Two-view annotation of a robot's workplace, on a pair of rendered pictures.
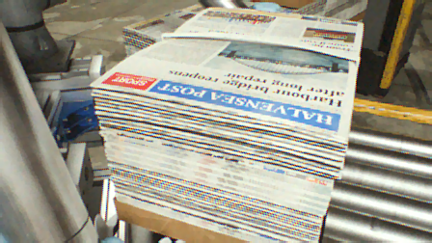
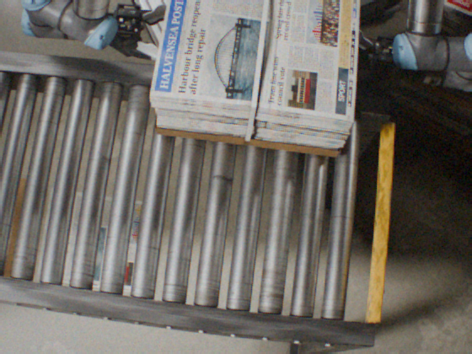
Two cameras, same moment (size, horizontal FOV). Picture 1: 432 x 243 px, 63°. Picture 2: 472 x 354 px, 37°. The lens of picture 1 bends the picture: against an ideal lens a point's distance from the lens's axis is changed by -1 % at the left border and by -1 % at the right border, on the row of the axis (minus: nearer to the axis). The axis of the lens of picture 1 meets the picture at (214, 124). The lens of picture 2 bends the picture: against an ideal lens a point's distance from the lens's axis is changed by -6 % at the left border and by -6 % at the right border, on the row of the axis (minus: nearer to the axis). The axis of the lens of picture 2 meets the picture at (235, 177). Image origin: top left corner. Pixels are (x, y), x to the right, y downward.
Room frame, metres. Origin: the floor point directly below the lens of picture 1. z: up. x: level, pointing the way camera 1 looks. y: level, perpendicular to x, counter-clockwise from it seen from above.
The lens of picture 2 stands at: (0.23, -0.61, 2.28)
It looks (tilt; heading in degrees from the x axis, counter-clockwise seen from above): 75 degrees down; 66
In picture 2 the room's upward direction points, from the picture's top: 9 degrees clockwise
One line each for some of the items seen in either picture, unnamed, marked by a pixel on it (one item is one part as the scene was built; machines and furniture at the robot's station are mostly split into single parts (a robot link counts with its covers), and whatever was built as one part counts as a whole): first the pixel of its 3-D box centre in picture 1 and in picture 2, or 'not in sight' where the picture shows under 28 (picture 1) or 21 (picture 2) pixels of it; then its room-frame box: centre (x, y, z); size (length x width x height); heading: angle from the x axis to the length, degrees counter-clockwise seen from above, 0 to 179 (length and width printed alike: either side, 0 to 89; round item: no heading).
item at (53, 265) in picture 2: not in sight; (67, 180); (0.05, -0.16, 0.77); 0.47 x 0.05 x 0.05; 69
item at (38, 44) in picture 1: (26, 38); not in sight; (0.99, 0.54, 0.87); 0.15 x 0.15 x 0.10
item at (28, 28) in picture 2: not in sight; (47, 20); (0.07, 0.21, 0.82); 0.11 x 0.08 x 0.09; 159
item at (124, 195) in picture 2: not in sight; (125, 188); (0.17, -0.21, 0.77); 0.47 x 0.05 x 0.05; 69
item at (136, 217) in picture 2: not in sight; (100, 239); (0.02, -0.14, 0.01); 0.37 x 0.28 x 0.01; 159
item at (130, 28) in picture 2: not in sight; (115, 25); (0.22, 0.15, 0.82); 0.12 x 0.08 x 0.09; 159
